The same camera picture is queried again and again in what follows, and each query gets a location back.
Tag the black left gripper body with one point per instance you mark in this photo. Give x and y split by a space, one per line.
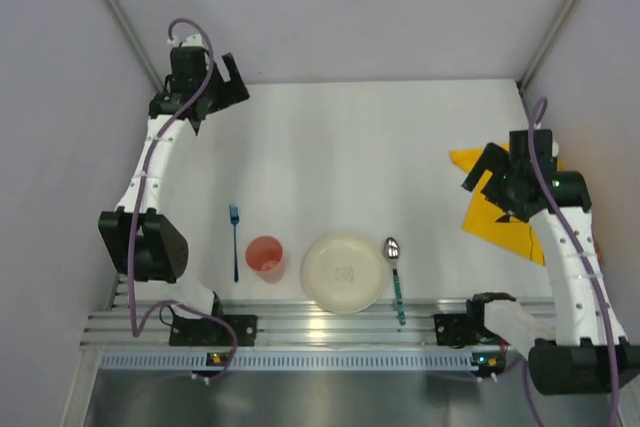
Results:
228 85

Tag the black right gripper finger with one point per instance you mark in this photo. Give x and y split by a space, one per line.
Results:
494 159
494 189

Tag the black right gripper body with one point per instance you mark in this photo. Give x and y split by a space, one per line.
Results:
488 173

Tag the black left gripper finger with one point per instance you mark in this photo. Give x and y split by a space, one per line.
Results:
226 93
232 68

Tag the yellow Pikachu placemat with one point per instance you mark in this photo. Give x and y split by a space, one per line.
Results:
489 223

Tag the metal spoon green handle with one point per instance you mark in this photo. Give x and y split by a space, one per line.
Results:
391 250

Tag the blue plastic fork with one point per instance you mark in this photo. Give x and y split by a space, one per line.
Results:
234 220

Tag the pink plastic cup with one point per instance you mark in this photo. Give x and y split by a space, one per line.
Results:
264 256

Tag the cream round plate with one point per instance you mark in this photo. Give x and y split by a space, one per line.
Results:
344 273

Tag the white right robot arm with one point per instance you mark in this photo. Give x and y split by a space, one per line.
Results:
587 350

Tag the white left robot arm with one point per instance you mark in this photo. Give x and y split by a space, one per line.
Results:
142 242

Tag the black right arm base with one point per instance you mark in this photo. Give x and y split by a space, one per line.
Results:
456 331

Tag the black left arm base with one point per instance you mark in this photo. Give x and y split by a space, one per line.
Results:
205 333

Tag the left aluminium frame post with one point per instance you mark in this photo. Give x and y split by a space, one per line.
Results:
133 42

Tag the aluminium frame post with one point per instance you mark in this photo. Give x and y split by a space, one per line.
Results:
133 42
550 37

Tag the right aluminium frame post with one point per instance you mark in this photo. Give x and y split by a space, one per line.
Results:
550 37

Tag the aluminium mounting rail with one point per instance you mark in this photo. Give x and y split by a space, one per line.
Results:
290 324

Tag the grey slotted cable duct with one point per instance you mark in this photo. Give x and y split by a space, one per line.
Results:
250 360

